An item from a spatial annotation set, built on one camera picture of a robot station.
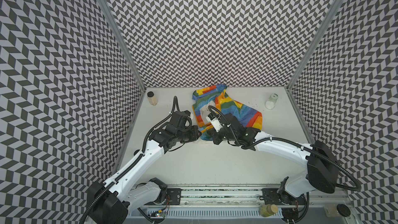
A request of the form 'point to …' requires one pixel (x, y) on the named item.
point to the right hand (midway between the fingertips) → (209, 129)
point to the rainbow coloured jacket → (215, 96)
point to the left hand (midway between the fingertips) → (202, 132)
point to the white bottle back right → (270, 103)
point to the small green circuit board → (158, 214)
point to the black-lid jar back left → (152, 99)
